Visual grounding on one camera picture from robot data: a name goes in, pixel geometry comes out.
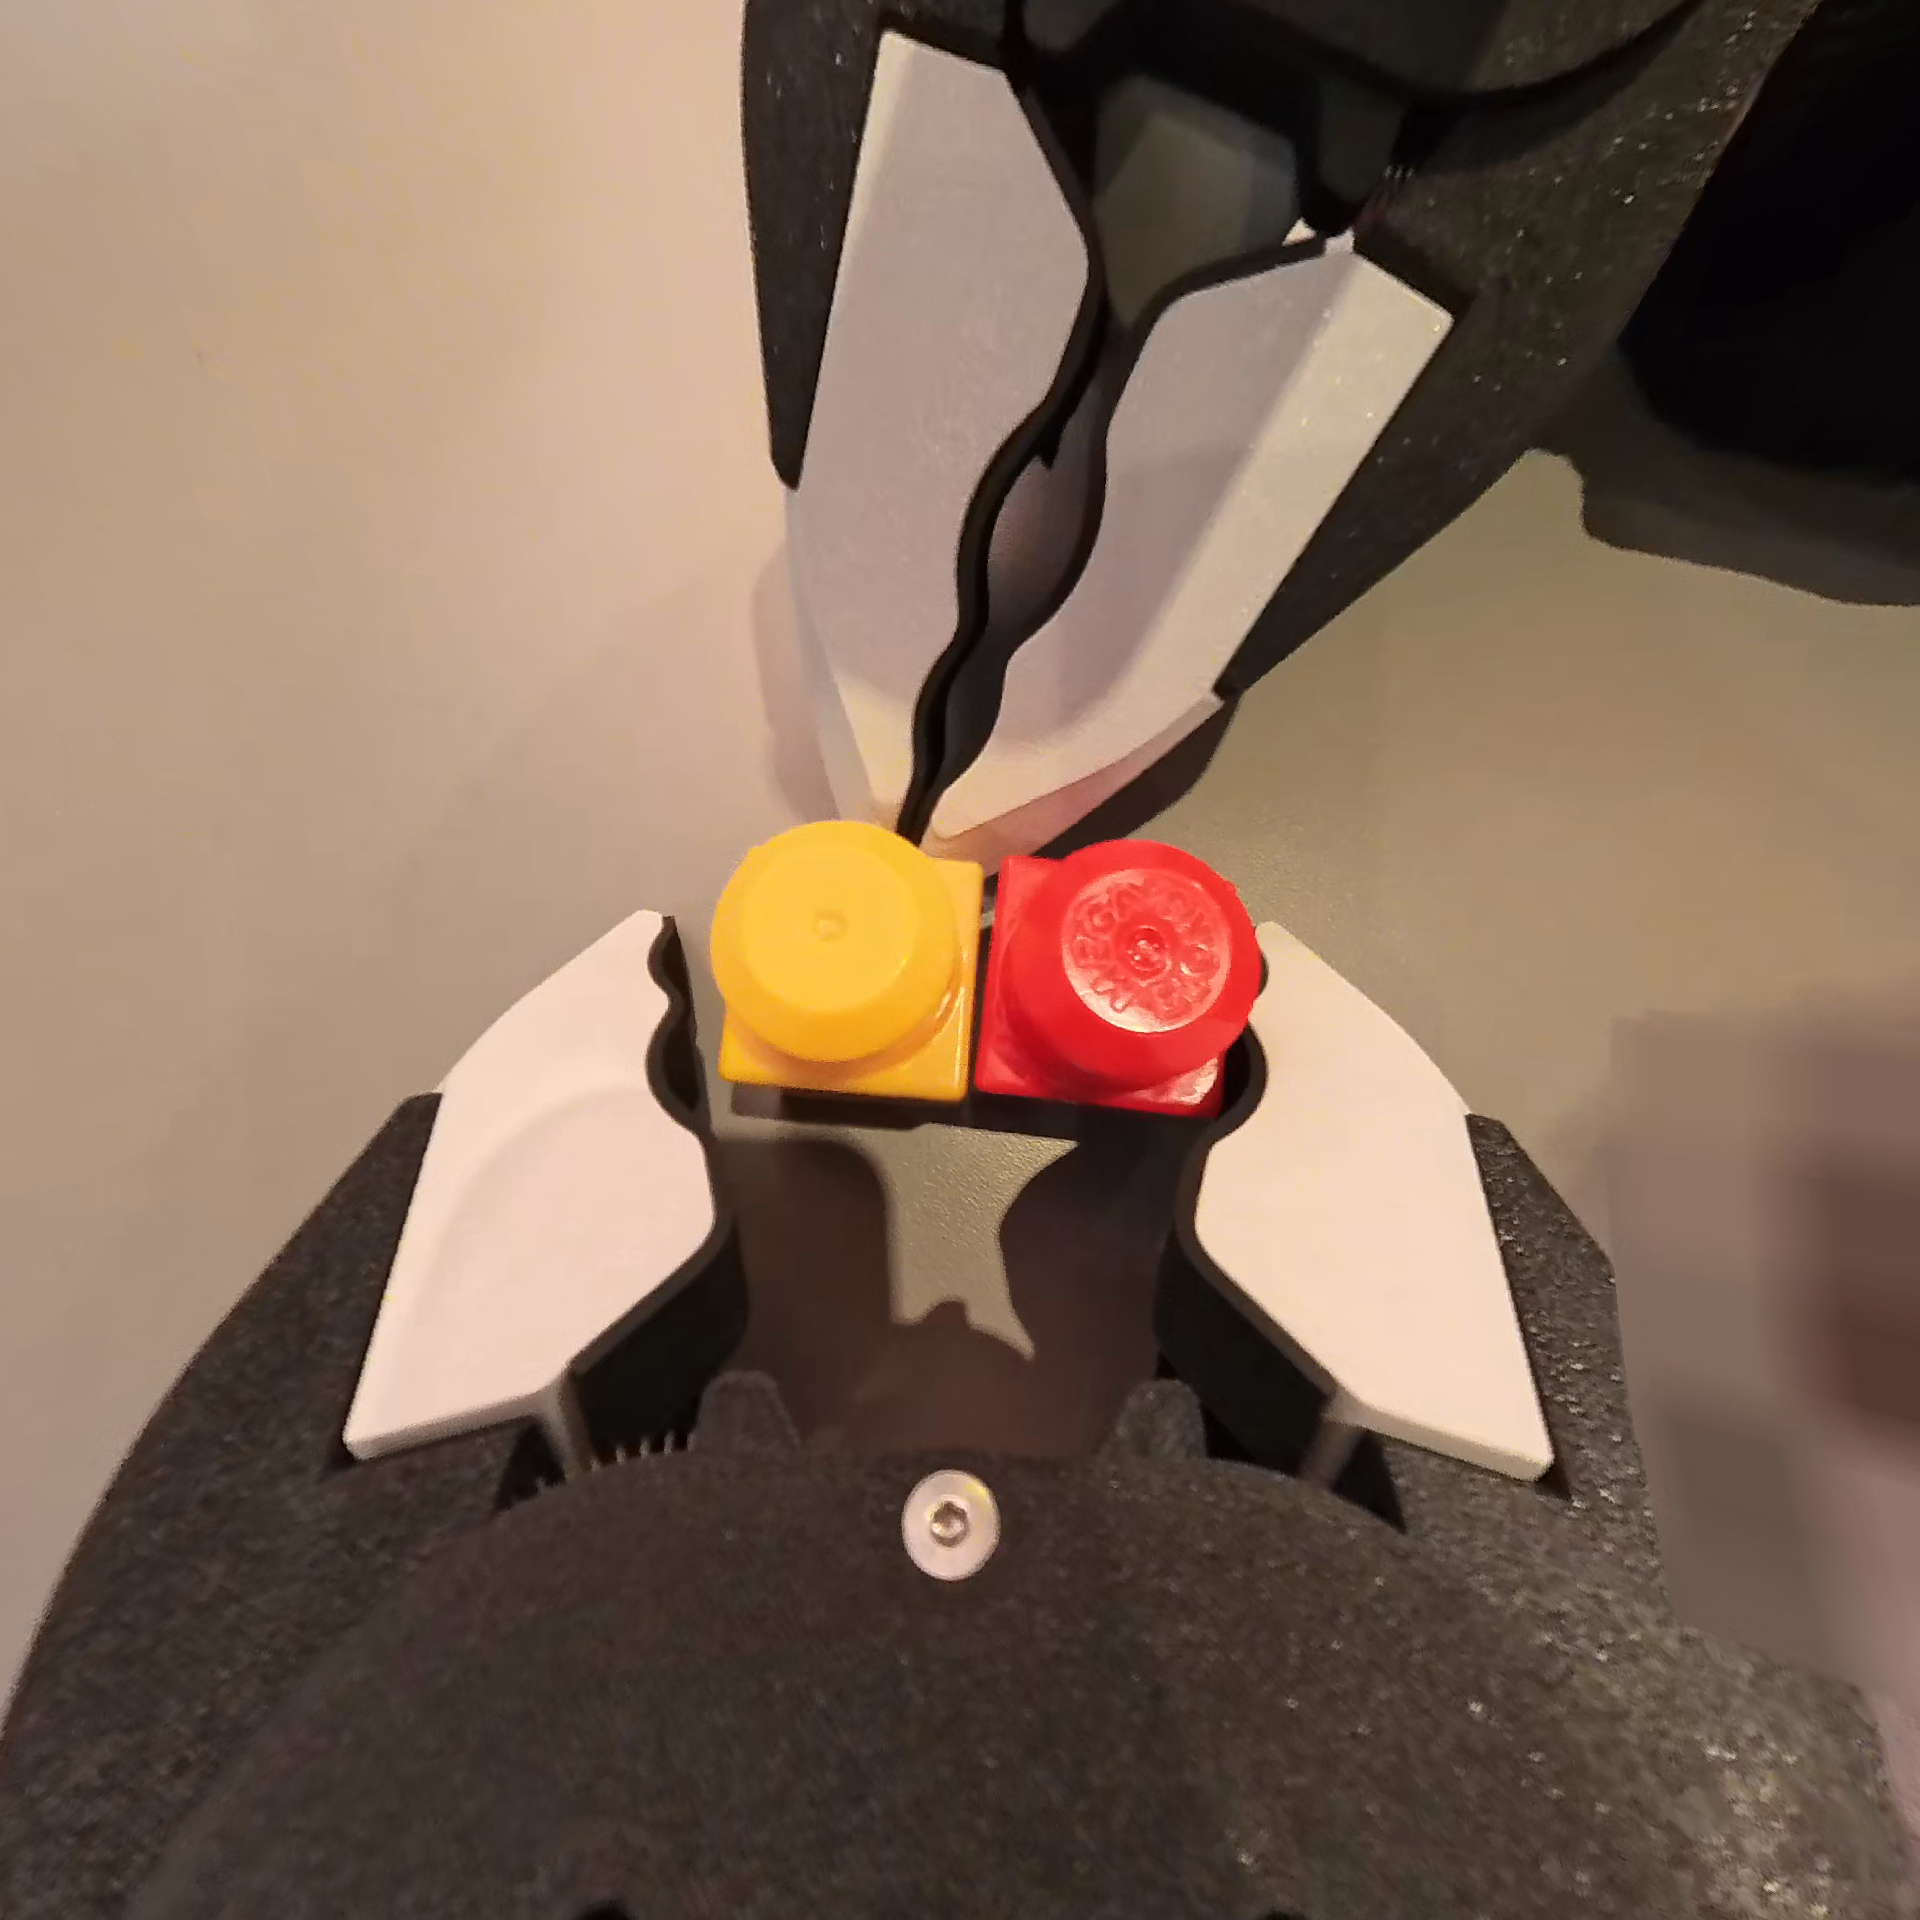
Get red mega block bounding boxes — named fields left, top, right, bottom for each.
left=975, top=841, right=1259, bottom=1121

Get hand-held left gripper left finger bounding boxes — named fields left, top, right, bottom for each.
left=345, top=911, right=742, bottom=1463

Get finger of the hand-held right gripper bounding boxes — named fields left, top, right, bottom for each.
left=930, top=230, right=1465, bottom=855
left=782, top=25, right=1098, bottom=811

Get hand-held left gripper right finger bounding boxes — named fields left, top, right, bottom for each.
left=1170, top=922, right=1559, bottom=1489

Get yellow mega block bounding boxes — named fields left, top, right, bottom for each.
left=712, top=822, right=986, bottom=1105

